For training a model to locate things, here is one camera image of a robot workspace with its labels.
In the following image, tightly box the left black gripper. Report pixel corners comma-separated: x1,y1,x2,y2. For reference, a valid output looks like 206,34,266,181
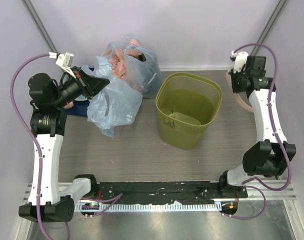
52,66,110,108

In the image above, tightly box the pink bin rim ring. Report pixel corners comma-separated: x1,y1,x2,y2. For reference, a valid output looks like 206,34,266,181
225,67,254,113

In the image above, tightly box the blue plastic bag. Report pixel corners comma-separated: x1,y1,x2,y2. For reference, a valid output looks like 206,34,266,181
81,56,143,139

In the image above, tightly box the green trash bin pink rim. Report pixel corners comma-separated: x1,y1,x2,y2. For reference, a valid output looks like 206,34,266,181
155,72,223,150

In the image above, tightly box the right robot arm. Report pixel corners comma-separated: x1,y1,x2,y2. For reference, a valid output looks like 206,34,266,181
217,51,296,198

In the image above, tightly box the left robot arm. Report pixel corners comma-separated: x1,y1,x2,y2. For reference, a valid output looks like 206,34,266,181
18,66,110,223

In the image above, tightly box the bag filled with pink trash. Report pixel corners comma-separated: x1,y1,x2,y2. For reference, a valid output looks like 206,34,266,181
102,34,163,98

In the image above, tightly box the red floral plate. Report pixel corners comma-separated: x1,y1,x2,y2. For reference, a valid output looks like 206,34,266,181
75,95,88,102

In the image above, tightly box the dark blue mat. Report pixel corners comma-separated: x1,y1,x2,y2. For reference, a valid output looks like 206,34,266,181
65,66,98,117

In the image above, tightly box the pink paper cup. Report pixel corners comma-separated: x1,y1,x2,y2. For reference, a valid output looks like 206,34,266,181
63,101,74,110

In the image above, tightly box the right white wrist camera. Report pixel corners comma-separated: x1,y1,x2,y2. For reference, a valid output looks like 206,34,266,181
230,51,249,74

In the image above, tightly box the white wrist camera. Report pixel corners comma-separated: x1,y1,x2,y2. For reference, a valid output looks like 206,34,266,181
49,52,75,77
230,51,249,74

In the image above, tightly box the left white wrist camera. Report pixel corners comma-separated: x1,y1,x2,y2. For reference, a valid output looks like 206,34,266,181
49,52,75,77

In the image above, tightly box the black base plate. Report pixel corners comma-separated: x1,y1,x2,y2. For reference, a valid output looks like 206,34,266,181
97,181,248,205

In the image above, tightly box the white slotted cable duct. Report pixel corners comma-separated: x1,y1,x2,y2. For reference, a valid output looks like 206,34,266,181
74,201,222,214

